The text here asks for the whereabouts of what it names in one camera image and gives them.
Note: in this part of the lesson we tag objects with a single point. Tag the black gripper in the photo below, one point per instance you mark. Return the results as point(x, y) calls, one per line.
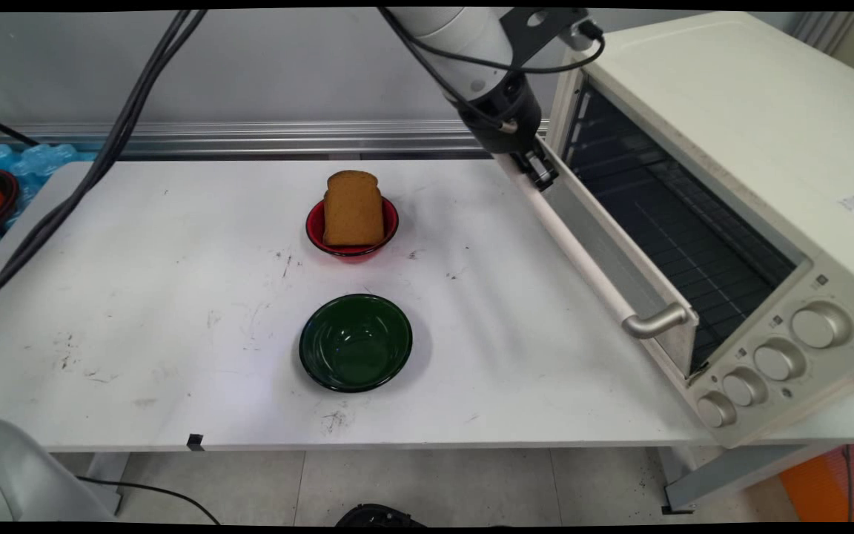
point(505, 119)

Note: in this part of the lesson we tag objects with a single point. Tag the aluminium rail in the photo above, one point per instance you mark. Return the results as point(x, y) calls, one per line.
point(249, 137)

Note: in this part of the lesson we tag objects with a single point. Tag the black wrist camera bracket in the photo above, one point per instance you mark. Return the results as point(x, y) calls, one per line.
point(523, 30)

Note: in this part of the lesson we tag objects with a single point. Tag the black object on floor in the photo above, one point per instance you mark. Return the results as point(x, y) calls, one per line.
point(379, 515)

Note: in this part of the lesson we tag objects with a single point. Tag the blue bubble wrap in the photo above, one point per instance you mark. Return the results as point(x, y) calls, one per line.
point(34, 159)

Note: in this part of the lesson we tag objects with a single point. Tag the brown bread slice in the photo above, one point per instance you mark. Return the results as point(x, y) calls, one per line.
point(353, 211)

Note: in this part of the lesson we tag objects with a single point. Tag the grey rounded machine base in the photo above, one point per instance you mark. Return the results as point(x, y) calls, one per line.
point(19, 475)

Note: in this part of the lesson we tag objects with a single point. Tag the red bowl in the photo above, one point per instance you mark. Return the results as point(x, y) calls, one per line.
point(316, 230)

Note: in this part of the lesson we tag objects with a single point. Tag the small black table clip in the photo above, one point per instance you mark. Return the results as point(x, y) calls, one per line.
point(195, 442)

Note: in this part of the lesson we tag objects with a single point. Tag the grey table leg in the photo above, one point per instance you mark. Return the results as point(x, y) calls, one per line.
point(731, 475)

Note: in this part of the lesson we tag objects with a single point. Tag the orange red box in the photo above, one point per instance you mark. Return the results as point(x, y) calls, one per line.
point(827, 482)

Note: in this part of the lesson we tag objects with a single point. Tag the silver oven knob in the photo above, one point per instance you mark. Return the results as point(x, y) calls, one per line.
point(715, 410)
point(820, 326)
point(778, 361)
point(743, 388)

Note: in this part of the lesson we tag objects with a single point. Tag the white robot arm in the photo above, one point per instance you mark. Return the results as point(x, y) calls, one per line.
point(457, 33)

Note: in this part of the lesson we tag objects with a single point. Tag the dark green bowl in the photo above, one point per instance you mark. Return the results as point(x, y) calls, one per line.
point(356, 345)

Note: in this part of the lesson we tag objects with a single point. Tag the white toaster oven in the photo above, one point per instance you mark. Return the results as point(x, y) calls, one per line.
point(731, 133)

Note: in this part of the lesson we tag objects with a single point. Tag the white glass oven door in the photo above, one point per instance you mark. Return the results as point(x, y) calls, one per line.
point(590, 222)

